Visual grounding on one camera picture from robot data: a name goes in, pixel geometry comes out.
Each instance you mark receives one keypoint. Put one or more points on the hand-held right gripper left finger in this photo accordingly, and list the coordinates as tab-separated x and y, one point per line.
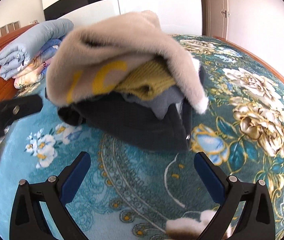
75	177

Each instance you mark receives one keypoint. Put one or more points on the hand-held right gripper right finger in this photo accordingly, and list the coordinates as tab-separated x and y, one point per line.
210	177

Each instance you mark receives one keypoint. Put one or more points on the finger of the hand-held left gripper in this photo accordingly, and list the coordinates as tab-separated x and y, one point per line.
24	106

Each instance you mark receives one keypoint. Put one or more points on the beige fuzzy printed sweater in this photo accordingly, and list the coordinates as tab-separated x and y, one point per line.
132	42

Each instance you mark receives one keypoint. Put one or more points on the folded floral quilt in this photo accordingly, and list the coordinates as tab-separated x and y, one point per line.
32	72

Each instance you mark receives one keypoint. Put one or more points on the teal floral blanket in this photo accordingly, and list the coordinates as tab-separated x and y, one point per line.
137	180

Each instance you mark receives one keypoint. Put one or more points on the folded light blue quilt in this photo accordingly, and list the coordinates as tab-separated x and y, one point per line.
32	40

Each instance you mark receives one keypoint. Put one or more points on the dark zippered jacket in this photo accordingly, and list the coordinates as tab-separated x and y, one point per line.
132	125

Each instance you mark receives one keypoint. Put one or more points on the grey garment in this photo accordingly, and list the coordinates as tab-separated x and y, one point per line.
162	102

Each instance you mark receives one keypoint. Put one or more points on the mustard yellow knit sweater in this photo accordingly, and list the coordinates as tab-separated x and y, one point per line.
147	77

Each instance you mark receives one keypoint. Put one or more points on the cream room door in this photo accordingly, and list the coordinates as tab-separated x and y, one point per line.
217	17

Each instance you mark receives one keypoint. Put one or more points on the glossy black white wardrobe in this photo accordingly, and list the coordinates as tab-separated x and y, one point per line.
157	5

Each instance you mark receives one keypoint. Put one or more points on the wooden bed rail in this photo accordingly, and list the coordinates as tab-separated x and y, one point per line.
264	60

